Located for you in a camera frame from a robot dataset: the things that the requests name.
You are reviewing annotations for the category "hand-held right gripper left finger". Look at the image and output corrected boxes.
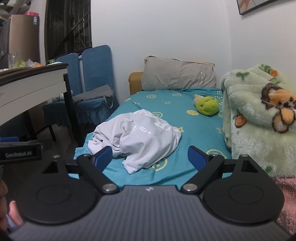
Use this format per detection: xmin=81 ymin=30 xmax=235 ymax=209
xmin=40 ymin=146 xmax=119 ymax=194

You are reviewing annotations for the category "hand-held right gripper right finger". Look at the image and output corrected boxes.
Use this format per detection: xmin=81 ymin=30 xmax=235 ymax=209
xmin=180 ymin=146 xmax=260 ymax=194

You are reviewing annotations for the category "white t-shirt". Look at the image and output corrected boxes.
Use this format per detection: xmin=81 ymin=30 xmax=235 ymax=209
xmin=87 ymin=109 xmax=182 ymax=175

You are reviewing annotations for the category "person's left hand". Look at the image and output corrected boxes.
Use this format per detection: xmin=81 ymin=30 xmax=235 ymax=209
xmin=0 ymin=179 xmax=24 ymax=232

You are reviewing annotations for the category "green plush toy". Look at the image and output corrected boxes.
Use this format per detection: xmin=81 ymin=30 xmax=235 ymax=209
xmin=193 ymin=96 xmax=220 ymax=115

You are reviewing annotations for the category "white table with black legs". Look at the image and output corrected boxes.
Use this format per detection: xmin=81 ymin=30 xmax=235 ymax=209
xmin=0 ymin=62 xmax=84 ymax=149

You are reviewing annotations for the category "grey folded cloth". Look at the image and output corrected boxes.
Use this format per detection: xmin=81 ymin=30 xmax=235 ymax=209
xmin=73 ymin=85 xmax=114 ymax=104

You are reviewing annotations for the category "small white plush toy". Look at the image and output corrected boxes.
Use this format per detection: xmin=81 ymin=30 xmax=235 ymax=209
xmin=52 ymin=90 xmax=74 ymax=102

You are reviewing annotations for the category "green printed fleece blanket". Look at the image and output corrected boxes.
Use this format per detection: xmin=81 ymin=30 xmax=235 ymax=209
xmin=220 ymin=64 xmax=296 ymax=178

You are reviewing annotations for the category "clear drinking glass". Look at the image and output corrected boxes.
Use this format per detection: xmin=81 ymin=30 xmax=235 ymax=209
xmin=8 ymin=52 xmax=19 ymax=69

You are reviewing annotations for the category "brown padded headboard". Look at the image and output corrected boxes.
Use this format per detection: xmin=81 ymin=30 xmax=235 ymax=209
xmin=128 ymin=72 xmax=144 ymax=95

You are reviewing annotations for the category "clear plastic bag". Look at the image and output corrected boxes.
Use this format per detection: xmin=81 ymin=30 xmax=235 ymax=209
xmin=24 ymin=59 xmax=43 ymax=68

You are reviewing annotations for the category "grey pillow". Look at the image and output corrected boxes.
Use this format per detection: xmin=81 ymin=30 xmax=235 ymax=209
xmin=141 ymin=57 xmax=216 ymax=91

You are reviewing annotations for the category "blue covered chair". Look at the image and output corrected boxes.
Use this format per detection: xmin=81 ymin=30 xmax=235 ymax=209
xmin=42 ymin=53 xmax=82 ymax=142
xmin=73 ymin=45 xmax=120 ymax=126

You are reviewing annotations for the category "pink fluffy blanket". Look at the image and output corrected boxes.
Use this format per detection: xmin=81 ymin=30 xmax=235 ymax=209
xmin=270 ymin=176 xmax=296 ymax=235

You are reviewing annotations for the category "brown refrigerator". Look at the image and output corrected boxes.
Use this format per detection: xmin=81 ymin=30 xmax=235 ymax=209
xmin=9 ymin=14 xmax=41 ymax=68

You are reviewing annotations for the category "dark window with metal grille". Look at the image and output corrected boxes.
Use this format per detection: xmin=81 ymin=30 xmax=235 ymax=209
xmin=44 ymin=0 xmax=93 ymax=62

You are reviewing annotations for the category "framed wall picture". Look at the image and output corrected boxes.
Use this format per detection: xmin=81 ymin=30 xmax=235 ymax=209
xmin=236 ymin=0 xmax=281 ymax=16

